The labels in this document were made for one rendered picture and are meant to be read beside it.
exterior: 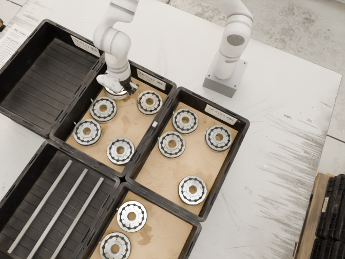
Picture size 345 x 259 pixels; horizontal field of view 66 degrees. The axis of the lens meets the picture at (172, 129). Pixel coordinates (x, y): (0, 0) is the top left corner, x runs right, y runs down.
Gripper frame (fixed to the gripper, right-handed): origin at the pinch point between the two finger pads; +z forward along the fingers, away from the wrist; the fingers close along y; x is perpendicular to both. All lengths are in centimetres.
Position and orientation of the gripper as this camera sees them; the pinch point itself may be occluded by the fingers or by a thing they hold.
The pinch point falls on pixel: (123, 89)
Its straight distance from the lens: 107.7
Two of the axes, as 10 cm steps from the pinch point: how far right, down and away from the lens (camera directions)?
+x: -4.8, 8.3, -2.8
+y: -8.7, -4.8, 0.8
